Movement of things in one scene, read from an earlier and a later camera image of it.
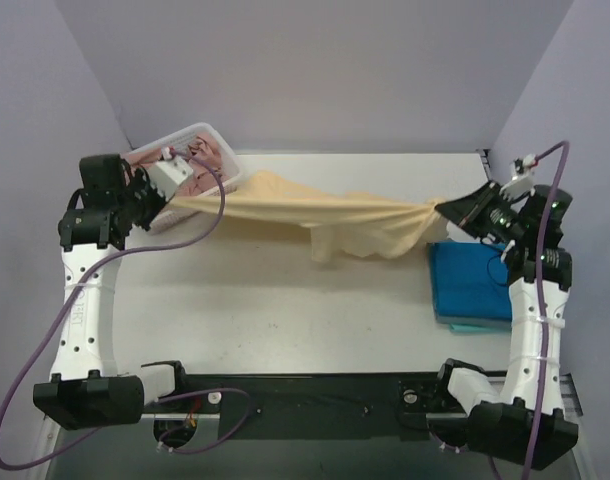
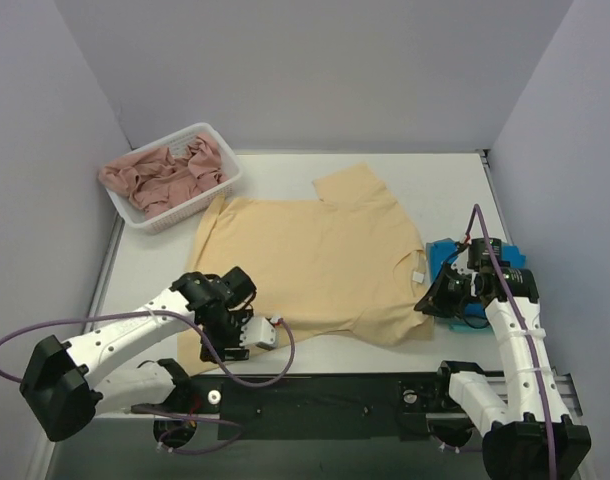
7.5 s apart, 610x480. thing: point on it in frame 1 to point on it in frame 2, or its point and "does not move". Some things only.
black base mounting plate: x=313 y=406 does not move
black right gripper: x=480 y=214 to x=443 y=286
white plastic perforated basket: x=179 y=139 does not move
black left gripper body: x=152 y=203 to x=225 y=340
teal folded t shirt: x=459 y=328 does not move
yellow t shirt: x=343 y=223 to x=352 y=268
